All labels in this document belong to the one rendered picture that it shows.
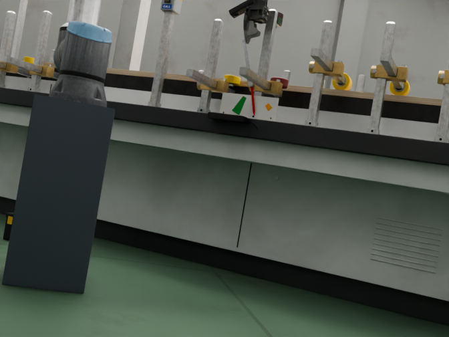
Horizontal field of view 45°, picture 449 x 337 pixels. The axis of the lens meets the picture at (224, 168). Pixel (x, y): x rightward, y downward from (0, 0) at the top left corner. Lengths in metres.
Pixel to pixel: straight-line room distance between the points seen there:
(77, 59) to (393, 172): 1.23
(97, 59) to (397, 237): 1.39
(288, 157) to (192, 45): 4.09
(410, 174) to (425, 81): 5.05
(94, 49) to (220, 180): 1.02
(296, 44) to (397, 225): 4.40
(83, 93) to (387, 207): 1.32
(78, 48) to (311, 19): 5.01
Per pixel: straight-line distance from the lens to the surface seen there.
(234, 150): 2.37
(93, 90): 1.85
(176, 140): 2.50
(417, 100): 2.42
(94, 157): 1.79
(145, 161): 2.81
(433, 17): 7.40
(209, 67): 2.47
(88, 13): 2.09
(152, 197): 2.78
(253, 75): 2.15
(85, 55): 1.86
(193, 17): 6.32
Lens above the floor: 0.46
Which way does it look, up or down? level
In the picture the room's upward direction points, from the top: 10 degrees clockwise
